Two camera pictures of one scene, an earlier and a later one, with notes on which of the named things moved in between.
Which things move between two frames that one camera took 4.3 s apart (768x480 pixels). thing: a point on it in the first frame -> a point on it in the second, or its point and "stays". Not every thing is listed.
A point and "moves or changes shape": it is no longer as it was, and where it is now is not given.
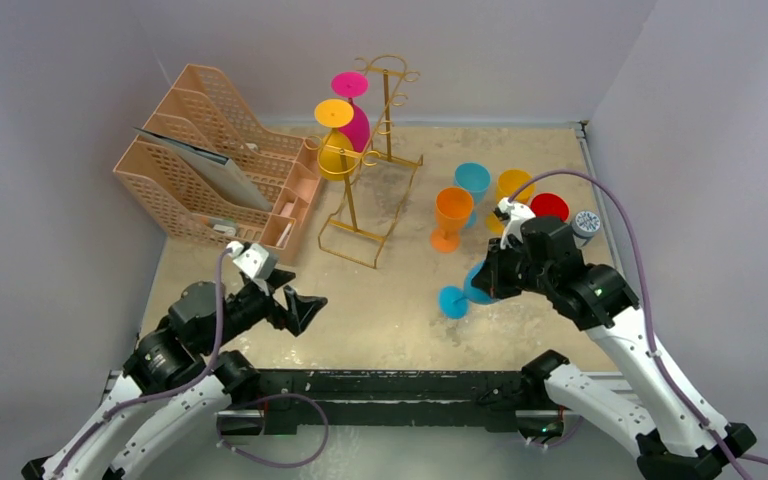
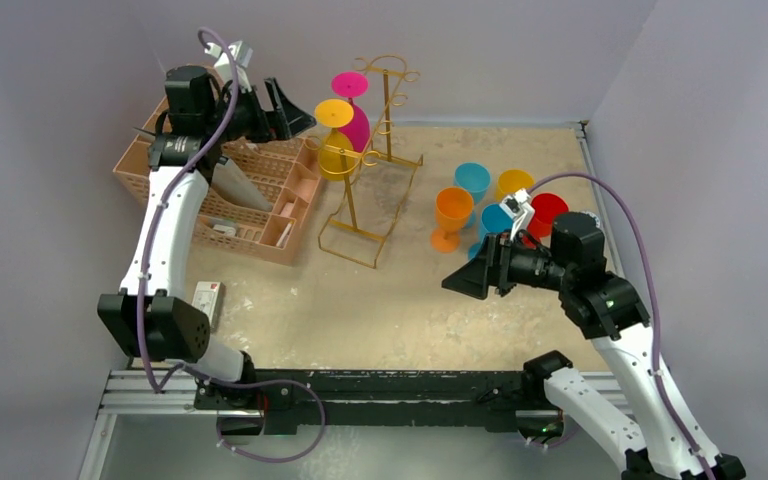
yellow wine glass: [525, 195] moves or changes shape
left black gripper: [300, 308] -> [290, 120]
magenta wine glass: [351, 84] stays
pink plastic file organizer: [206, 168] stays
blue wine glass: [454, 301] -> [495, 219]
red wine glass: [550, 206] stays
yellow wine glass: [336, 153] stays
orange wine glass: [453, 206] stays
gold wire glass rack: [375, 182] stays
